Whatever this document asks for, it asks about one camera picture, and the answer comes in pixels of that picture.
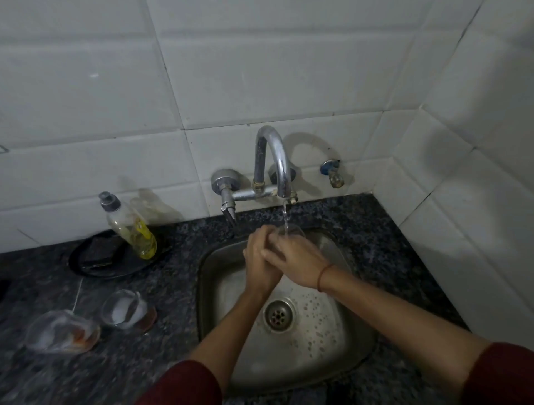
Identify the person's left hand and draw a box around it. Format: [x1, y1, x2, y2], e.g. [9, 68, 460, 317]
[243, 225, 285, 294]

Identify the person's right hand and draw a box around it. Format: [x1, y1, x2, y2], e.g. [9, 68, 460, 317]
[261, 232, 333, 291]

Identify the clear drinking glass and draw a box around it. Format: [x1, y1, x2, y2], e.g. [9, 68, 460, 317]
[270, 223, 308, 248]

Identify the person's left forearm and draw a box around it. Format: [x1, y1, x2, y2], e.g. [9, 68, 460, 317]
[188, 286, 277, 394]

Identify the person's right forearm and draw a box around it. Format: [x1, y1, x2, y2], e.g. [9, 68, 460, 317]
[320, 267, 491, 396]

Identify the steel sink drain strainer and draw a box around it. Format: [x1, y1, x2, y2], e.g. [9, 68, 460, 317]
[262, 298, 297, 333]

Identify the steel sink basin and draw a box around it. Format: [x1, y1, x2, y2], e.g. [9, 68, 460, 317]
[196, 226, 379, 396]

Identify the yellow dish soap bottle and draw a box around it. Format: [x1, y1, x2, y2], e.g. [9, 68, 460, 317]
[98, 191, 158, 260]

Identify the clear glass cup with residue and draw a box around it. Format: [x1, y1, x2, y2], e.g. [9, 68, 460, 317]
[24, 309, 102, 355]
[100, 289, 158, 334]

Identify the black round plate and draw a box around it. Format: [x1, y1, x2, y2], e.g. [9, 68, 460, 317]
[68, 229, 172, 280]

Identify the dark sponge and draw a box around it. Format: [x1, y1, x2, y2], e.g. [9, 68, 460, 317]
[82, 236, 127, 268]

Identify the dark red left sleeve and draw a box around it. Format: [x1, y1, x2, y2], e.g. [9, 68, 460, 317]
[135, 360, 224, 405]

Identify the dark red sleeve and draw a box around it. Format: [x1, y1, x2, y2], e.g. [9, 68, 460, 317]
[135, 360, 224, 405]
[461, 342, 534, 405]

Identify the dark red right sleeve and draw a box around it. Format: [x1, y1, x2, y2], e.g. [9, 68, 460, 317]
[461, 342, 534, 405]

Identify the red thread bracelet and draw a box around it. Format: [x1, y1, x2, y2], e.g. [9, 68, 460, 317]
[316, 263, 334, 293]

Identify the chrome wall faucet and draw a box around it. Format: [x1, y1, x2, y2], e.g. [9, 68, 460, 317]
[211, 125, 299, 228]

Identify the blue wall valve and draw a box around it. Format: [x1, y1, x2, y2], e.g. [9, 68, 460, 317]
[320, 159, 345, 189]

